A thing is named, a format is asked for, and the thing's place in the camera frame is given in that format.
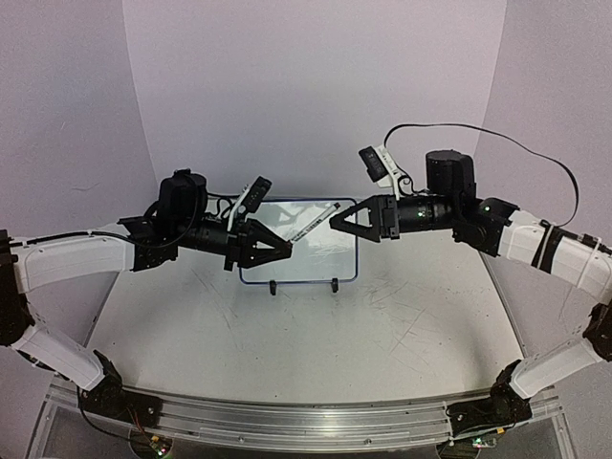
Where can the aluminium front rail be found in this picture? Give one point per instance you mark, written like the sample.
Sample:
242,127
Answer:
306,427

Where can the left circuit board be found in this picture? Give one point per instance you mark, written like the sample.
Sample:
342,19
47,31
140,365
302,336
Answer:
158,445

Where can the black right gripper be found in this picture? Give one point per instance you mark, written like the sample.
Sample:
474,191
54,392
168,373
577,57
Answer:
372,206

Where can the circuit board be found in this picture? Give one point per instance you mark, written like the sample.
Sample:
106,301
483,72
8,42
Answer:
488,440
158,445

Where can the black whiteboard stand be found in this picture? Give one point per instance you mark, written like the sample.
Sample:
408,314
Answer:
333,283

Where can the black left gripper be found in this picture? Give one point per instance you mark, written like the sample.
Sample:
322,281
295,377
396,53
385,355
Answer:
241,245

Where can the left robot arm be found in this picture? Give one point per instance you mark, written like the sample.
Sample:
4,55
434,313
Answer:
178,219

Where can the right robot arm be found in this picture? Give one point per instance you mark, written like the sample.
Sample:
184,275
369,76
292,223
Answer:
496,228

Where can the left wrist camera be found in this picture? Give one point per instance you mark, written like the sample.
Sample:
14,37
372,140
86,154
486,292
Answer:
249,200

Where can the right circuit board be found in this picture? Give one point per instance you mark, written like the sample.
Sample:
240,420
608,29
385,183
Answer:
488,440

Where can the small blue-framed whiteboard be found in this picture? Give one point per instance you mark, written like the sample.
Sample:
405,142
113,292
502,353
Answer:
321,255

